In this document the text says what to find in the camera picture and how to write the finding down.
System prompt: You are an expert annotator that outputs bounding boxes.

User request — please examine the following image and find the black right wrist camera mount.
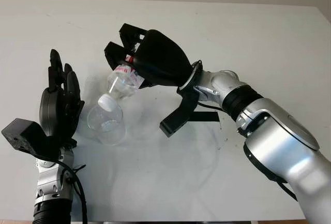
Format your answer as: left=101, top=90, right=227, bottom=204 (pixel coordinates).
left=159, top=85, right=202, bottom=138

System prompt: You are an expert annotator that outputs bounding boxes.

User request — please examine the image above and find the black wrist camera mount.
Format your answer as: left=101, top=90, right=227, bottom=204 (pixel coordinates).
left=1, top=117, right=78, bottom=161
left=159, top=85, right=202, bottom=138

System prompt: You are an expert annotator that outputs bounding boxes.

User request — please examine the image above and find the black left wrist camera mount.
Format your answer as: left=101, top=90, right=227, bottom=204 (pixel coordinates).
left=1, top=117, right=78, bottom=161

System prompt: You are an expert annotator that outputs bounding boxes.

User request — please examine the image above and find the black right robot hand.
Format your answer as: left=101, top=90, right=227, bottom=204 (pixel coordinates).
left=104, top=23, right=193, bottom=89

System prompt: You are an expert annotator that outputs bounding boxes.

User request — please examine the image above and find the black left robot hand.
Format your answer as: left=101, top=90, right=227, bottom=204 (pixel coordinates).
left=38, top=49, right=85, bottom=155

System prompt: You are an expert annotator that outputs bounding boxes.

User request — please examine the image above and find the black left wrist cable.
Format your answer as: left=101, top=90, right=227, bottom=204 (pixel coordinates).
left=55, top=156, right=88, bottom=224

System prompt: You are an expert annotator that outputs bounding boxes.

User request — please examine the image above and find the black tape strip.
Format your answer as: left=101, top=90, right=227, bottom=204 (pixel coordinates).
left=189, top=111, right=219, bottom=123

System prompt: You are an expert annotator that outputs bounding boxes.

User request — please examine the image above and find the clear plastic cup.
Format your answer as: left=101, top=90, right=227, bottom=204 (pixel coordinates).
left=87, top=101, right=127, bottom=146

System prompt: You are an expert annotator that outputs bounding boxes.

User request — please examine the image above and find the clear plastic water bottle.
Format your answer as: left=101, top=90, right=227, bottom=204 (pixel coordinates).
left=97, top=62, right=144, bottom=112

